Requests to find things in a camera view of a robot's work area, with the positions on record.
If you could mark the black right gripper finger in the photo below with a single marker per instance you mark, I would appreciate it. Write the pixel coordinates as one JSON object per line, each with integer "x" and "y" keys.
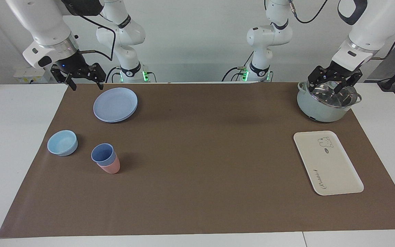
{"x": 99, "y": 73}
{"x": 62, "y": 73}

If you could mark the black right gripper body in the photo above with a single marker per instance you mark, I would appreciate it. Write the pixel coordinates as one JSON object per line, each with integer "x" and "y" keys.
{"x": 74, "y": 67}

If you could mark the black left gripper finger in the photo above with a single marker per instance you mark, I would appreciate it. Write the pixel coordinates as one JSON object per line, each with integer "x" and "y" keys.
{"x": 355, "y": 77}
{"x": 315, "y": 77}

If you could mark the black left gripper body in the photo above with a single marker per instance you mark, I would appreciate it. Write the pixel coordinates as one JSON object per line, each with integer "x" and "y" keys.
{"x": 336, "y": 73}

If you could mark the blue ribbed cup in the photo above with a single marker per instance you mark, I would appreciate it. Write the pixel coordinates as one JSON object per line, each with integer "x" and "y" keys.
{"x": 103, "y": 153}

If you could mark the pink cup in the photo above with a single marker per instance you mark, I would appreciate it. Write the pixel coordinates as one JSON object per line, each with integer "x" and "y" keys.
{"x": 111, "y": 168}

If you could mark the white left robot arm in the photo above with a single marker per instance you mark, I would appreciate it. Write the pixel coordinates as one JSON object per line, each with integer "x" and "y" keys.
{"x": 269, "y": 34}

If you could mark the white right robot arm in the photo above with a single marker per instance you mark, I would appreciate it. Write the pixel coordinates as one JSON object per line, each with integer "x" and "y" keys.
{"x": 46, "y": 24}

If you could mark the cream tray with bear print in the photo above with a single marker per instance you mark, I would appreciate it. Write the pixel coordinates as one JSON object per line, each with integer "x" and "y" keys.
{"x": 327, "y": 164}

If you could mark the glass pot lid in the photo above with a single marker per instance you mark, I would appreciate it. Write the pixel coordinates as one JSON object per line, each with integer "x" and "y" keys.
{"x": 327, "y": 97}

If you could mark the white power strip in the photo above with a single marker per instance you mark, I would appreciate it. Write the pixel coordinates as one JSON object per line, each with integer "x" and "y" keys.
{"x": 29, "y": 76}

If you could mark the pale green cooking pot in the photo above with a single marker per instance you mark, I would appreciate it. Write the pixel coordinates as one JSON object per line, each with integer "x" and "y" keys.
{"x": 317, "y": 111}

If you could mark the pale blue plate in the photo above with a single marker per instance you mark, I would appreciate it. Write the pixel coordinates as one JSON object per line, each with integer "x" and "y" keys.
{"x": 115, "y": 104}

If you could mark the light blue bowl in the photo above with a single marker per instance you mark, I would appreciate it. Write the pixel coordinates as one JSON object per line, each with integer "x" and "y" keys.
{"x": 62, "y": 143}

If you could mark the brown table mat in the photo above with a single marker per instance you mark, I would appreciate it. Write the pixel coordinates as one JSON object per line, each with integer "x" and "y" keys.
{"x": 201, "y": 164}

